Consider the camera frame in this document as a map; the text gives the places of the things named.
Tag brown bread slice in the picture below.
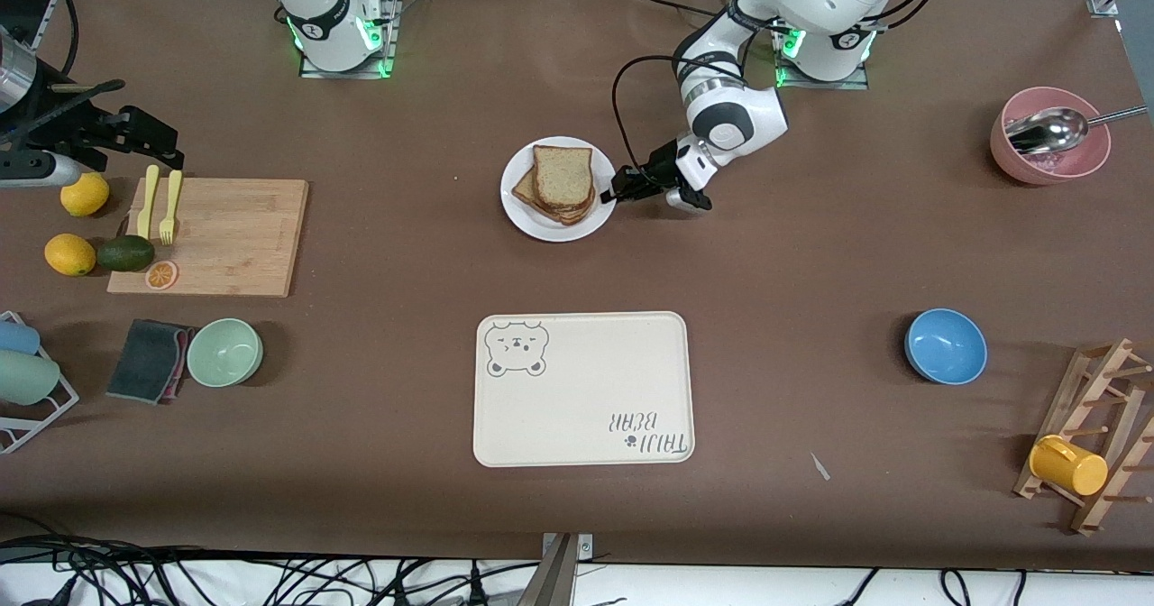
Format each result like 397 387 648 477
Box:
511 169 598 226
532 144 596 213

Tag white round plate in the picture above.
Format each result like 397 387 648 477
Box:
500 136 619 243

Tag yellow plastic fork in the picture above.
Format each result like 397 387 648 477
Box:
160 170 183 246

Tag yellow plastic knife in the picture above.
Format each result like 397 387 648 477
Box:
137 165 160 240

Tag yellow lemon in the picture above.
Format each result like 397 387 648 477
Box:
60 171 111 218
44 233 97 278

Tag wooden cutting board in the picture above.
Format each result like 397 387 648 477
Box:
106 178 310 298

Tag green avocado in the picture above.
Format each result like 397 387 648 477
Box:
96 234 156 273

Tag cream tray with bear print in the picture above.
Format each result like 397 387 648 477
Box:
472 311 696 469

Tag pink cloth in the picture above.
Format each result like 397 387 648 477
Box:
165 325 198 401

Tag mint green bowl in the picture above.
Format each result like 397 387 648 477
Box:
186 317 264 388

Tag dark grey cloth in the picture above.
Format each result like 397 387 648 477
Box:
105 318 192 406

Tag light blue cup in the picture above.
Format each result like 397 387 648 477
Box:
0 320 41 356

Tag pale green cup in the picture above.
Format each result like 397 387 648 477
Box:
0 350 61 407

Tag blue bowl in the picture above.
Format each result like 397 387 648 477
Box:
904 308 989 386

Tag metal spoon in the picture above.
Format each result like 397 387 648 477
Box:
1005 105 1151 157

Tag pink bowl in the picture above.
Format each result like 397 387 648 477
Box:
990 86 1112 186

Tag wooden mug rack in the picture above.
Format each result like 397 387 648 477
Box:
1012 337 1154 537

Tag yellow mug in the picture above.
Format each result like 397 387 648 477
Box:
1029 435 1109 498

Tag black cable on table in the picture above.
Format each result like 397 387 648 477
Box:
631 0 749 30

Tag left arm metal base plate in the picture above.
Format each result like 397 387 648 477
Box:
771 2 871 92

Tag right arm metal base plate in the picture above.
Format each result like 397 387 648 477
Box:
298 0 402 80

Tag white wire rack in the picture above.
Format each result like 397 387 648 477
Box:
0 310 80 455

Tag metal table edge bracket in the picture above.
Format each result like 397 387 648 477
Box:
539 532 596 606

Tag tangled black cables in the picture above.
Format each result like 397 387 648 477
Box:
0 534 542 606

